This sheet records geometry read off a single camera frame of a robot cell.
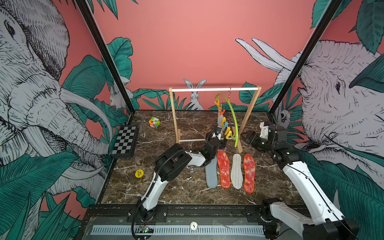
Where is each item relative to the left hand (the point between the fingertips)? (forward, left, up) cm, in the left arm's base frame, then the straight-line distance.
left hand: (221, 131), depth 94 cm
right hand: (-12, -8, +13) cm, 19 cm away
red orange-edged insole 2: (-16, -1, -12) cm, 20 cm away
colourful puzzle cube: (+15, +46, -7) cm, 49 cm away
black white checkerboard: (0, +64, -9) cm, 64 cm away
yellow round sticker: (-21, +51, -12) cm, 57 cm away
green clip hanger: (+13, +1, +15) cm, 20 cm away
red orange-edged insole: (-23, -15, -11) cm, 30 cm away
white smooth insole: (-23, +8, -11) cm, 27 cm away
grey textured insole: (-24, -7, -12) cm, 28 cm away
